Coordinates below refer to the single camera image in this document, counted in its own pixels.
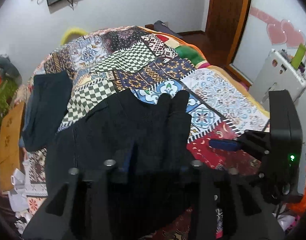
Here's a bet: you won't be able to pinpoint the black pants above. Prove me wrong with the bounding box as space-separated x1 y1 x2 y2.
45 89 192 239

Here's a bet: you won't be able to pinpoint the white crumpled cloth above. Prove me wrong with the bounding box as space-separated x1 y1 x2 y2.
8 160 29 212

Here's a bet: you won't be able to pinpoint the white bedside appliance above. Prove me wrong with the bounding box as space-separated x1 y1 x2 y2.
249 49 306 111

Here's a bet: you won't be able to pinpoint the wooden lap tray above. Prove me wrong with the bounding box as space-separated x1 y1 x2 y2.
0 102 25 192

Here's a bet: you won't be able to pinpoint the colourful patchwork bed quilt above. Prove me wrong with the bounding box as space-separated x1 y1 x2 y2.
12 25 271 240

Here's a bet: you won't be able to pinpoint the dark teal folded garment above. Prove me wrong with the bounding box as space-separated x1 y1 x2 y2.
22 71 72 152

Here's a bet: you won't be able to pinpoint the grey bag on floor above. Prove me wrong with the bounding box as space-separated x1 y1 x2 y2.
153 21 183 39

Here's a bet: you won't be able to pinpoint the wooden door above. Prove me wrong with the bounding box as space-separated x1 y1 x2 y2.
205 0 251 67

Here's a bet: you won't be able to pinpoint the yellow fuzzy headboard arch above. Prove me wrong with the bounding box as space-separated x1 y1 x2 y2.
60 27 88 46

